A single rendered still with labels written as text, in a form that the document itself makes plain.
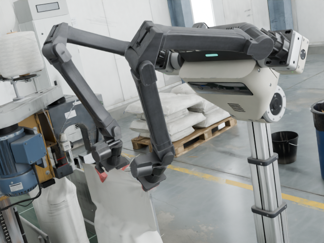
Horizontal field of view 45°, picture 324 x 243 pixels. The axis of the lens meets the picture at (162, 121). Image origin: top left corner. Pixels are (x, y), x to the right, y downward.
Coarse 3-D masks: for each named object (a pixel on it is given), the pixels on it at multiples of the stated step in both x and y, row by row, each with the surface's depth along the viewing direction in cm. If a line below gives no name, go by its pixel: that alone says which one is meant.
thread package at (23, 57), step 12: (0, 36) 146; (12, 36) 144; (24, 36) 146; (0, 48) 145; (12, 48) 145; (24, 48) 147; (36, 48) 151; (0, 60) 147; (12, 60) 146; (24, 60) 147; (36, 60) 150; (12, 72) 147; (24, 72) 148
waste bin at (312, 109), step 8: (312, 104) 338; (320, 104) 341; (312, 112) 321; (320, 112) 313; (320, 120) 316; (320, 128) 320; (320, 136) 324; (320, 144) 328; (320, 152) 332; (320, 160) 336; (320, 168) 344
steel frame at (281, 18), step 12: (168, 0) 734; (180, 0) 710; (276, 0) 934; (288, 0) 917; (180, 12) 734; (276, 12) 944; (288, 12) 921; (180, 24) 744; (192, 24) 733; (276, 24) 954; (288, 24) 926
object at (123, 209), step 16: (96, 176) 175; (112, 176) 174; (128, 176) 161; (96, 192) 185; (112, 192) 163; (128, 192) 157; (144, 192) 151; (112, 208) 168; (128, 208) 160; (144, 208) 154; (96, 224) 180; (112, 224) 168; (128, 224) 163; (144, 224) 158; (112, 240) 168; (128, 240) 161; (144, 240) 160; (160, 240) 163
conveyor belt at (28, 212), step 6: (12, 198) 335; (18, 198) 333; (24, 198) 330; (24, 204) 318; (30, 204) 315; (18, 210) 309; (24, 210) 307; (30, 210) 305; (24, 216) 296; (30, 216) 294; (36, 216) 292; (30, 222) 285; (36, 222) 283; (90, 234) 253; (90, 240) 246; (96, 240) 244
